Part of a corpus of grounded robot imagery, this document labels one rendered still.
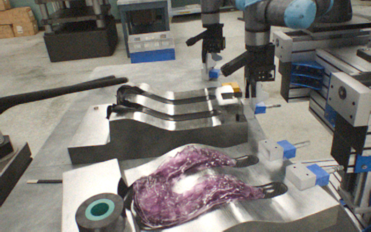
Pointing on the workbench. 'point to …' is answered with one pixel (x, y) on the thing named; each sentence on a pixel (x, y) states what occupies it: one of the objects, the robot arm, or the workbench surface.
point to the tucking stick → (44, 181)
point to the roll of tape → (102, 214)
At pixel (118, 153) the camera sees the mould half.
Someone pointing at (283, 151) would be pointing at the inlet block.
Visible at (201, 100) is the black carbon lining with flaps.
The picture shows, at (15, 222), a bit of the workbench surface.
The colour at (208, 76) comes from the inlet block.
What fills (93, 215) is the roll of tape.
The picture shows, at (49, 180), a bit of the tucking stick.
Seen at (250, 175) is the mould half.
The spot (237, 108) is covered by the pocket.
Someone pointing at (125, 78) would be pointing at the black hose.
